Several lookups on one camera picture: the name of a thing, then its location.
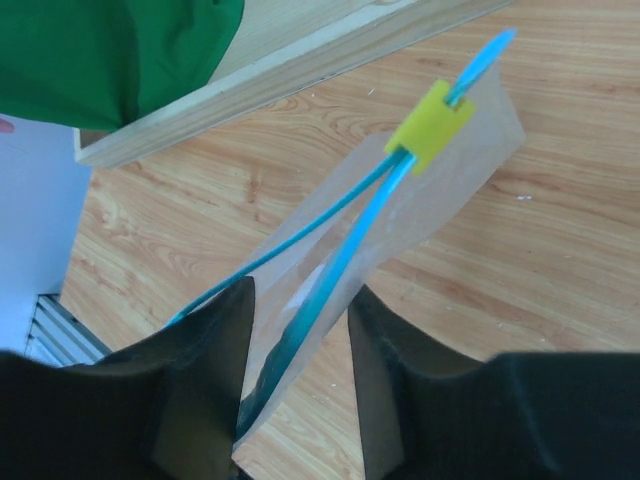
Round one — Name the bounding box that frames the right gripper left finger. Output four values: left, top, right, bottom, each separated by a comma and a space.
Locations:
1, 277, 255, 479

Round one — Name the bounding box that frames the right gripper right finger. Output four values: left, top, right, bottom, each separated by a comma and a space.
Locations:
348, 288, 639, 479

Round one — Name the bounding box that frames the clear zip top bag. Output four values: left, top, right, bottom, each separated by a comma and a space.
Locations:
175, 28, 525, 440

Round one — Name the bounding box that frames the wooden clothes rack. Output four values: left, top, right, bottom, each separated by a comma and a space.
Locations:
74, 1, 505, 168

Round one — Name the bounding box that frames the green tank top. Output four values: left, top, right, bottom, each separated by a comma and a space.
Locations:
1, 0, 245, 132

